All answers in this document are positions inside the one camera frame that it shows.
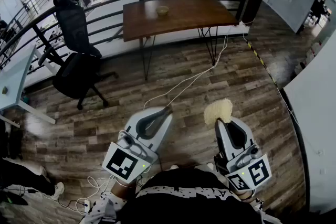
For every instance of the person's shoe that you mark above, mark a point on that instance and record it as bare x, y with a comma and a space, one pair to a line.
210, 166
174, 166

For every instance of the person's black white shirt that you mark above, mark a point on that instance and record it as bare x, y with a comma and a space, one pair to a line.
189, 202

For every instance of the white power strip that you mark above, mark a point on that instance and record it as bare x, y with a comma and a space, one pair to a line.
86, 206

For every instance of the person's left shoe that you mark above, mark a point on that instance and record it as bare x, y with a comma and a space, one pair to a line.
174, 166

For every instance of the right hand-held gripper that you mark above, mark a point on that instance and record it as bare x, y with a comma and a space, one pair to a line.
252, 173

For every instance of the brown wooden table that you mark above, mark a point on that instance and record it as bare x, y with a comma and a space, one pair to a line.
189, 13

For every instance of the white desk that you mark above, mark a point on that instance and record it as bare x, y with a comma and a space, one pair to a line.
13, 81

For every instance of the beige sponge ball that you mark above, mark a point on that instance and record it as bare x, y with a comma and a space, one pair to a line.
218, 111

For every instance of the small brown lump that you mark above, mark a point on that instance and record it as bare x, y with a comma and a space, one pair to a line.
4, 90

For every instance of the black office chair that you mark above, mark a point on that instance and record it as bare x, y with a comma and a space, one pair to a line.
73, 21

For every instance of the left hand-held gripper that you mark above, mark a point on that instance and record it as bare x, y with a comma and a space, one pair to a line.
119, 162

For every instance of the yellow black hazard tape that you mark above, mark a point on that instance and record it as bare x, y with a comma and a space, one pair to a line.
258, 56

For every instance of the white power socket box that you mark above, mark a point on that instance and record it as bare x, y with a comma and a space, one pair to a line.
242, 27

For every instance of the person's right shoe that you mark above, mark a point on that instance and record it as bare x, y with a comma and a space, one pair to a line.
210, 166

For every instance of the person's left forearm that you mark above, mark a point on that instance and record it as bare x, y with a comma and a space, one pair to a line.
122, 189

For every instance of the person's right forearm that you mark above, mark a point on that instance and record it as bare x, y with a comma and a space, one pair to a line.
245, 195

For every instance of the white curved counter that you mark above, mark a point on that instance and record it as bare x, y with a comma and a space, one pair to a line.
315, 112

